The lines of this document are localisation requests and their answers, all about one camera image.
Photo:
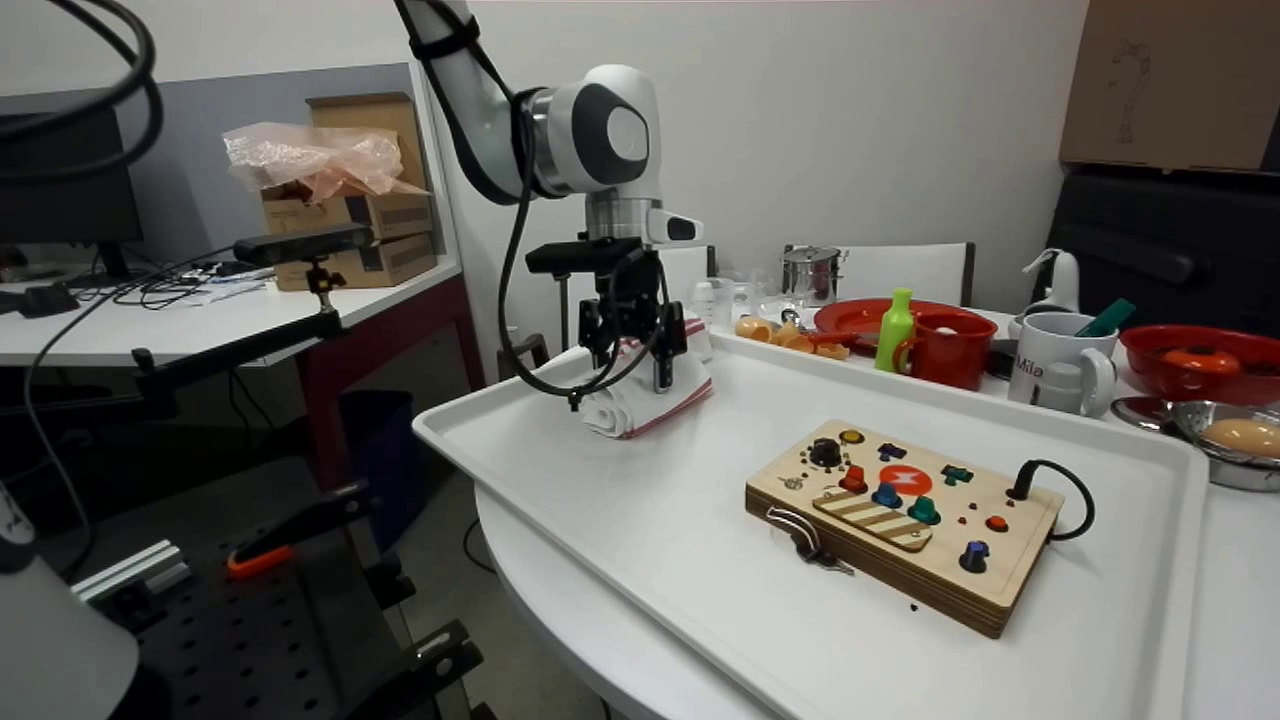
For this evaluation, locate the large flat cardboard sheet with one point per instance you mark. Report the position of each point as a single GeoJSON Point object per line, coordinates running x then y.
{"type": "Point", "coordinates": [1174, 80]}

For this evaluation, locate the white kettle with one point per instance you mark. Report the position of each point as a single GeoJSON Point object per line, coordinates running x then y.
{"type": "Point", "coordinates": [1060, 282]}

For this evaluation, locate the black stereo bar camera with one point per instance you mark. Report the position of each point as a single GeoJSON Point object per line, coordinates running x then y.
{"type": "Point", "coordinates": [303, 244]}

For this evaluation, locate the white chair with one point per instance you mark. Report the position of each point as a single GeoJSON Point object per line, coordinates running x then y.
{"type": "Point", "coordinates": [906, 272]}

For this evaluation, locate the white towel with red print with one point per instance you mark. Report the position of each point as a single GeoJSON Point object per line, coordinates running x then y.
{"type": "Point", "coordinates": [699, 350]}

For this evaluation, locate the black computer monitor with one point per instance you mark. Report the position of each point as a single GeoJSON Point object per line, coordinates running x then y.
{"type": "Point", "coordinates": [66, 200]}

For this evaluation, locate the silver metal bowl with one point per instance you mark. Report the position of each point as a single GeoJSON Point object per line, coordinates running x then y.
{"type": "Point", "coordinates": [1240, 469]}

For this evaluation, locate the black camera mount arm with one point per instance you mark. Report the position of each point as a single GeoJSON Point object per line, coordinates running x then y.
{"type": "Point", "coordinates": [242, 350]}

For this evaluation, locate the red plastic cup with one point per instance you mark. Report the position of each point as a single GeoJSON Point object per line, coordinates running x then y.
{"type": "Point", "coordinates": [955, 354]}

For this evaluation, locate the orange food pieces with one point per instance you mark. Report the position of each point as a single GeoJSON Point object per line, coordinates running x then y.
{"type": "Point", "coordinates": [784, 335]}

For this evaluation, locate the black clamp with orange grip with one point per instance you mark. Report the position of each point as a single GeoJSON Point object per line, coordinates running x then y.
{"type": "Point", "coordinates": [303, 526]}

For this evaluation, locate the aluminium profile bar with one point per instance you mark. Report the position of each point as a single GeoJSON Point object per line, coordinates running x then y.
{"type": "Point", "coordinates": [126, 570]}

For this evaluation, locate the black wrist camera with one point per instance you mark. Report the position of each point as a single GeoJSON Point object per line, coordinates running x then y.
{"type": "Point", "coordinates": [580, 256]}

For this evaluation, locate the grey partition panel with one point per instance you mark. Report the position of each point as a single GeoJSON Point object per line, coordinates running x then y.
{"type": "Point", "coordinates": [201, 144]}

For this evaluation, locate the pink clear plastic bag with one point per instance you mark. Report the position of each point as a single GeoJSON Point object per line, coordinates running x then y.
{"type": "Point", "coordinates": [314, 156]}

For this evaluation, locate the white desk with maroon legs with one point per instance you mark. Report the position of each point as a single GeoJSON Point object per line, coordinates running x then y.
{"type": "Point", "coordinates": [201, 327]}

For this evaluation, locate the green plastic bottle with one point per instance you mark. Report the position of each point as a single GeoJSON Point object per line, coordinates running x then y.
{"type": "Point", "coordinates": [894, 335]}

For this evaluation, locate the tall cardboard box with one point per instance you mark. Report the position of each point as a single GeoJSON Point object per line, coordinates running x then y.
{"type": "Point", "coordinates": [386, 123]}

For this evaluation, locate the clear plastic measuring cup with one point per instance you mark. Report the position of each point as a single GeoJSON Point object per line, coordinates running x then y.
{"type": "Point", "coordinates": [724, 304]}

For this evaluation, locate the white rounded housing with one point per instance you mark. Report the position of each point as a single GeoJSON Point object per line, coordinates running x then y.
{"type": "Point", "coordinates": [54, 642]}

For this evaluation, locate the black wall socket box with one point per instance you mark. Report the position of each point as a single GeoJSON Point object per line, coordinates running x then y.
{"type": "Point", "coordinates": [524, 359]}

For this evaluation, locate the flat cardboard box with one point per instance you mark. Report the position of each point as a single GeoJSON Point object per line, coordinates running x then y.
{"type": "Point", "coordinates": [386, 235]}

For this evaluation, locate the green marker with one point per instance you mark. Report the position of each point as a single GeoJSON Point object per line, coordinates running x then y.
{"type": "Point", "coordinates": [1106, 318]}

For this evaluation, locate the large white plastic tray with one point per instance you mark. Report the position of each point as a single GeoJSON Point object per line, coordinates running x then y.
{"type": "Point", "coordinates": [642, 535]}

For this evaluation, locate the black cabinet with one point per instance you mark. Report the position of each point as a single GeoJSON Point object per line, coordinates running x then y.
{"type": "Point", "coordinates": [1174, 255]}

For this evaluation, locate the wooden busy board with knobs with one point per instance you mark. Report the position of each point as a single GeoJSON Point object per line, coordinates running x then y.
{"type": "Point", "coordinates": [932, 546]}

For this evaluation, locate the red bowl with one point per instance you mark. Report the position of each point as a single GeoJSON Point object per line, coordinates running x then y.
{"type": "Point", "coordinates": [845, 320]}
{"type": "Point", "coordinates": [1245, 350]}

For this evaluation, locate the white towel with red stripe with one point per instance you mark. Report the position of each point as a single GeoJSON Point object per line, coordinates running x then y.
{"type": "Point", "coordinates": [642, 409]}

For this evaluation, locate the black perforated robot cart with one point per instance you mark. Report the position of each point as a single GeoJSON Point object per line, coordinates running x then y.
{"type": "Point", "coordinates": [255, 642]}

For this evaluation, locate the dark blue bin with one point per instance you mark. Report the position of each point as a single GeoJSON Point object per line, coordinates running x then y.
{"type": "Point", "coordinates": [386, 454]}

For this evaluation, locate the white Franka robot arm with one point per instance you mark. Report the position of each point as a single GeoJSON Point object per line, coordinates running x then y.
{"type": "Point", "coordinates": [586, 125]}

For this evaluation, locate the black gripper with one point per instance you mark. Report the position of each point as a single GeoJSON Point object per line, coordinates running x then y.
{"type": "Point", "coordinates": [624, 302]}

